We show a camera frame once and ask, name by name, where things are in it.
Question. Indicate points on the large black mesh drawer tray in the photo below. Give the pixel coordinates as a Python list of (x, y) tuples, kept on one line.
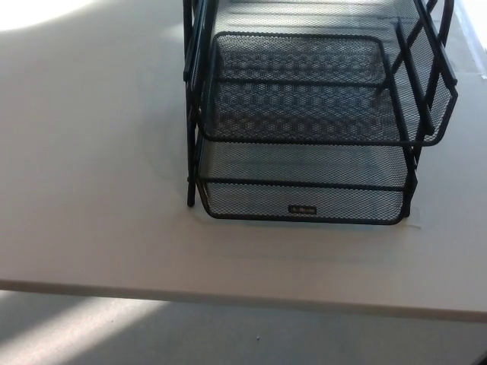
[(445, 106)]

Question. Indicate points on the black mesh tray with label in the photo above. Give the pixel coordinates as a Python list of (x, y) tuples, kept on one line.
[(247, 197)]

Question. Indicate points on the black metal organizer frame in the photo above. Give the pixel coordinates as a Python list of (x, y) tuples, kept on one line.
[(191, 190)]

